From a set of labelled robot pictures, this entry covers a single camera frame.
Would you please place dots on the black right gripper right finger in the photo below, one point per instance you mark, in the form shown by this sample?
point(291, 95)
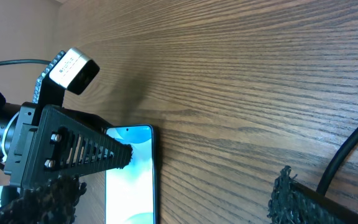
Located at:
point(292, 202)

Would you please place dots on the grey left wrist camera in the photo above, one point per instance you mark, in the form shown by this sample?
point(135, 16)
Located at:
point(75, 71)

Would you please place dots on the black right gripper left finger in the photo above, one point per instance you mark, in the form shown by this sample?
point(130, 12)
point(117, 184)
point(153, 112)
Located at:
point(54, 202)

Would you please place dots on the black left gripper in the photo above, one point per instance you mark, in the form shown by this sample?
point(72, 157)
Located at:
point(52, 141)

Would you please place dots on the blue Galaxy smartphone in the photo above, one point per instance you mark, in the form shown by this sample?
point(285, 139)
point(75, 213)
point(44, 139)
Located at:
point(131, 192)

